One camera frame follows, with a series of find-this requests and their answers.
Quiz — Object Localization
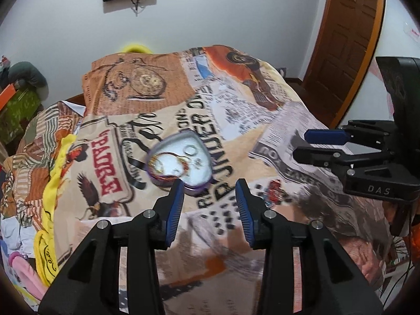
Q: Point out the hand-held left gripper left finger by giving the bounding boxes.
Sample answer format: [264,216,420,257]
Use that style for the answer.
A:
[38,179,186,315]

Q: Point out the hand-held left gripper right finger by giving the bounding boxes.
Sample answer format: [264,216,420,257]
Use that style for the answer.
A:
[235,179,384,315]

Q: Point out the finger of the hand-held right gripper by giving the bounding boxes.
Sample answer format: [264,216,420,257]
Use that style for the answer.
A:
[293,137,420,201]
[304,121,396,145]

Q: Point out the colourful beaded jewelry piece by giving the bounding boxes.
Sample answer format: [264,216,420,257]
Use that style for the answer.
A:
[266,180,287,207]

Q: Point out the purple heart-shaped tin box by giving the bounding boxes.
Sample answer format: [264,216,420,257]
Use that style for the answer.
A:
[146,130,214,195]

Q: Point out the brown wooden door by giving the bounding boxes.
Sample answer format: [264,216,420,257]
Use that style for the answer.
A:
[302,0,385,128]

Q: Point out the white heart-patterned sliding door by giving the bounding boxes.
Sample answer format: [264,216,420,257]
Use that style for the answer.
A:
[338,0,420,128]

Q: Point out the newspaper print blanket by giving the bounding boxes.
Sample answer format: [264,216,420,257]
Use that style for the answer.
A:
[52,44,411,315]

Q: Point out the yellow cloth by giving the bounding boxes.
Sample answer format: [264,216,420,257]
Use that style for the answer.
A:
[34,131,90,286]

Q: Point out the orange striped quilt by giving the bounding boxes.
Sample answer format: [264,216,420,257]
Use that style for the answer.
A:
[0,102,86,220]

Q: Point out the yellow plastic stool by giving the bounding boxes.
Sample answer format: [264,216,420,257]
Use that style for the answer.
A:
[118,41,155,54]

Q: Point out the green patterned bag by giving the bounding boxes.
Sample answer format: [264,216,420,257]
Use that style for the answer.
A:
[0,87,44,145]

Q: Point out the dark grey jacket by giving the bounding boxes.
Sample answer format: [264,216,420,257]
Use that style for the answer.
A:
[8,61,48,90]

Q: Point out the orange box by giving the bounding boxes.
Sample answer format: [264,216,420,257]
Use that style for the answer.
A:
[0,83,18,112]

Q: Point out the thin black floor cable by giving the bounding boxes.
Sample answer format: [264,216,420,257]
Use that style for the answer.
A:
[381,233,414,302]

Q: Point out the black hanging monitor cable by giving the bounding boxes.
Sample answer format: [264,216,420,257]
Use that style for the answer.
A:
[129,0,147,15]

